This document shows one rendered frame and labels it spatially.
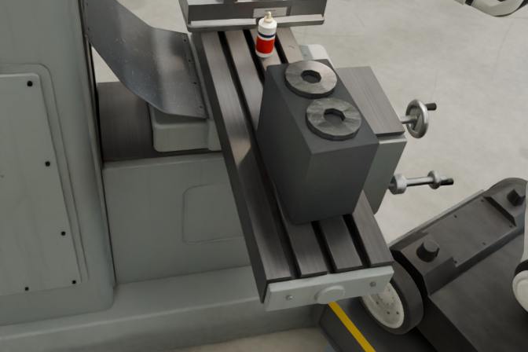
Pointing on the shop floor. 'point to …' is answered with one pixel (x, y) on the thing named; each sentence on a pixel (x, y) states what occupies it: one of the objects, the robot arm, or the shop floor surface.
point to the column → (49, 148)
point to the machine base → (162, 317)
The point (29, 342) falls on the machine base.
